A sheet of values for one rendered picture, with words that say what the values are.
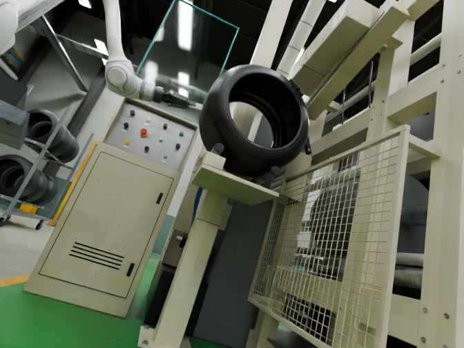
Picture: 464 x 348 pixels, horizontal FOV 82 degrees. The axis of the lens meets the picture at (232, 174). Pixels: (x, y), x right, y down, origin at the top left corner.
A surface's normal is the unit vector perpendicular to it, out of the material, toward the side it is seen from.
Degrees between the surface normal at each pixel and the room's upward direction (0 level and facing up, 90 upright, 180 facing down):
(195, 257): 90
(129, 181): 90
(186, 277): 90
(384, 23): 162
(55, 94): 90
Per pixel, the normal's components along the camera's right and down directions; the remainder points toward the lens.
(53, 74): 0.19, -0.26
